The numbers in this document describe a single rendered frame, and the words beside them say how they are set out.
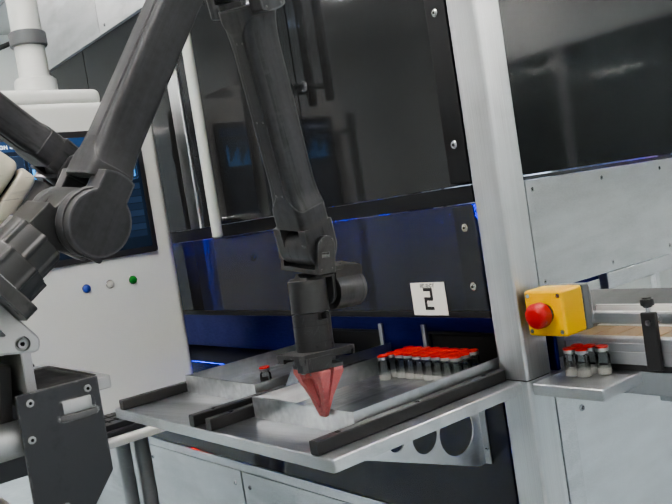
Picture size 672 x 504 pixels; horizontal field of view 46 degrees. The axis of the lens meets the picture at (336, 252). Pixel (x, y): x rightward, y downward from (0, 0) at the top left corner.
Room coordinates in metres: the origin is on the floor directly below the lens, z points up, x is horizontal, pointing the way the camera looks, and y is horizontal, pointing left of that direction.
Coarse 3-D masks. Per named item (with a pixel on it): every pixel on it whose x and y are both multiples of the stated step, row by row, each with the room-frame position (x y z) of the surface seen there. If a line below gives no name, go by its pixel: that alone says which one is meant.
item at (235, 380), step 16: (272, 352) 1.76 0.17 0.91; (368, 352) 1.60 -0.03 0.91; (384, 352) 1.62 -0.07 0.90; (224, 368) 1.68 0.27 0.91; (240, 368) 1.70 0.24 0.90; (256, 368) 1.73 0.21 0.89; (272, 368) 1.73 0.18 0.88; (288, 368) 1.70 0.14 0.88; (192, 384) 1.61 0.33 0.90; (208, 384) 1.56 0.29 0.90; (224, 384) 1.51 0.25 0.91; (240, 384) 1.46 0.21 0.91; (256, 384) 1.43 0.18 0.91; (272, 384) 1.45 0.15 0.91
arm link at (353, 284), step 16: (320, 240) 1.13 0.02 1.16; (320, 256) 1.13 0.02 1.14; (304, 272) 1.15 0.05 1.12; (320, 272) 1.13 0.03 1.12; (336, 272) 1.19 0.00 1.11; (352, 272) 1.21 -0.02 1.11; (336, 288) 1.19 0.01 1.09; (352, 288) 1.20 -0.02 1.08; (336, 304) 1.19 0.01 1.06; (352, 304) 1.22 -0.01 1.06
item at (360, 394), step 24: (360, 384) 1.44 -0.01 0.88; (384, 384) 1.41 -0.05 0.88; (408, 384) 1.38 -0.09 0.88; (432, 384) 1.23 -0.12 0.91; (456, 384) 1.26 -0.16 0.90; (264, 408) 1.30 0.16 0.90; (288, 408) 1.25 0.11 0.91; (312, 408) 1.20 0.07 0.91; (336, 408) 1.29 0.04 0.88; (360, 408) 1.27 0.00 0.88; (384, 408) 1.16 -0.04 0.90
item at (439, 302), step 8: (416, 288) 1.44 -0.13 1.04; (432, 288) 1.41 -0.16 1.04; (440, 288) 1.40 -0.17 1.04; (416, 296) 1.45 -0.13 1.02; (424, 296) 1.43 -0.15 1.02; (440, 296) 1.40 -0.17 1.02; (416, 304) 1.45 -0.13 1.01; (424, 304) 1.43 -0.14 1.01; (432, 304) 1.42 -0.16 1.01; (440, 304) 1.40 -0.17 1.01; (416, 312) 1.45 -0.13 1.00; (424, 312) 1.43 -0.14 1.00; (432, 312) 1.42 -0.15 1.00; (440, 312) 1.40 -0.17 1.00; (448, 312) 1.39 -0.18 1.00
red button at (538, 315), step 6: (528, 306) 1.22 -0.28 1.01; (534, 306) 1.21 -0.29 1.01; (540, 306) 1.20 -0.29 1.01; (546, 306) 1.21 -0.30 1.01; (528, 312) 1.21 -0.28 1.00; (534, 312) 1.20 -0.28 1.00; (540, 312) 1.20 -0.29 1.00; (546, 312) 1.20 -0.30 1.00; (528, 318) 1.21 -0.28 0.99; (534, 318) 1.20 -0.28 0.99; (540, 318) 1.20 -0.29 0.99; (546, 318) 1.20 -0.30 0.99; (528, 324) 1.22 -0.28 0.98; (534, 324) 1.21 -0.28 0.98; (540, 324) 1.20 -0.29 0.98; (546, 324) 1.20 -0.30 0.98
